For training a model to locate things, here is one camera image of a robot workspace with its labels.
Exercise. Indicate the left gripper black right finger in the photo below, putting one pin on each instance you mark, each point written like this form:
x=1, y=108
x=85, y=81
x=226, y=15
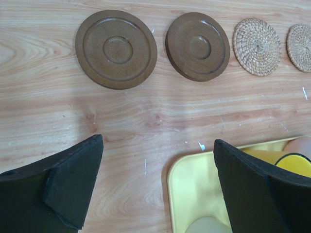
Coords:
x=261, y=197

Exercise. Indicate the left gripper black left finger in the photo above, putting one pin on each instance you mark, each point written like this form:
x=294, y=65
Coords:
x=51, y=195

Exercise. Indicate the pink translucent cup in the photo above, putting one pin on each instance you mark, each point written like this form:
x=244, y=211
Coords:
x=300, y=145

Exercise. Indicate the large woven rattan coaster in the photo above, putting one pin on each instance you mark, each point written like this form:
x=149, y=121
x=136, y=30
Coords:
x=256, y=46

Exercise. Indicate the brown wooden coaster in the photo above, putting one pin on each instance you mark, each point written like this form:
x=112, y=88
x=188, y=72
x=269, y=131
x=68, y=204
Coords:
x=115, y=49
x=197, y=47

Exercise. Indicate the small woven rattan coaster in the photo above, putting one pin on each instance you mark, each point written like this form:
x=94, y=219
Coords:
x=298, y=46

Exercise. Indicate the yellow transparent cup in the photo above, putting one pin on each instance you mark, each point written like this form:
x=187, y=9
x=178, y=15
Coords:
x=290, y=161

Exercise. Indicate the cream mug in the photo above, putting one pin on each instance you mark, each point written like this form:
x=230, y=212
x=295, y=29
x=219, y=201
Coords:
x=208, y=225

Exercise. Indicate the yellow plastic tray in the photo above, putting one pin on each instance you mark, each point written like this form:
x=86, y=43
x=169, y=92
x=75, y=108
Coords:
x=194, y=187

